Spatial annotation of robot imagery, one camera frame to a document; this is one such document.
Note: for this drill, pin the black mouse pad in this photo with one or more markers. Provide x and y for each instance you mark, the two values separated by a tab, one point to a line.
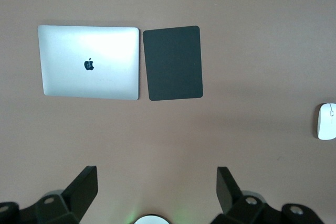
173	64

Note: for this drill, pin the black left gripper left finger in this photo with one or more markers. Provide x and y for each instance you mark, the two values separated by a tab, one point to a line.
65	203

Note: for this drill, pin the brown table cover mat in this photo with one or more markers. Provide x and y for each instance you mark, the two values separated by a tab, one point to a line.
236	11

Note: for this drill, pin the white computer mouse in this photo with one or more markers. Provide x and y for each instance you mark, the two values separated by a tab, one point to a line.
326	124

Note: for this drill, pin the silver closed laptop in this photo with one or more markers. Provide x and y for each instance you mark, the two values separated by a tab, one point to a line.
78	51

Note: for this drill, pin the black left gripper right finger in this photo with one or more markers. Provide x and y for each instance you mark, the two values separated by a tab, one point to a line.
236	205

